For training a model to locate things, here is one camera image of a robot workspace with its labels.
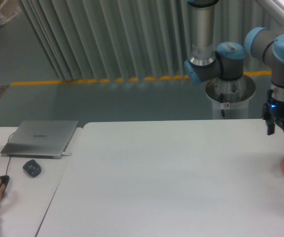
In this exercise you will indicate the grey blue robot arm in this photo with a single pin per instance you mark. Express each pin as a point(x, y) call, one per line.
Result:
point(227, 61)

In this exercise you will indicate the silver closed laptop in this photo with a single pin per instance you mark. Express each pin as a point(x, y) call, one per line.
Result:
point(40, 139)

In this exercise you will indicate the small black controller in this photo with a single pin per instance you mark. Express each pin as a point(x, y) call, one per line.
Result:
point(32, 168)

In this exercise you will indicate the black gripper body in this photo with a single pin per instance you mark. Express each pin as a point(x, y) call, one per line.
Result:
point(273, 109)

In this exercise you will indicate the grey pleated curtain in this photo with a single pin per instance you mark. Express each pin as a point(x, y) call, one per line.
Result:
point(127, 39)

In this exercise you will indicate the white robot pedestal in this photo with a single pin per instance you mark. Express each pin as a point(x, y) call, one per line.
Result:
point(230, 108)

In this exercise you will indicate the black computer mouse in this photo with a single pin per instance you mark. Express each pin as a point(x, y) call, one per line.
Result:
point(4, 181)

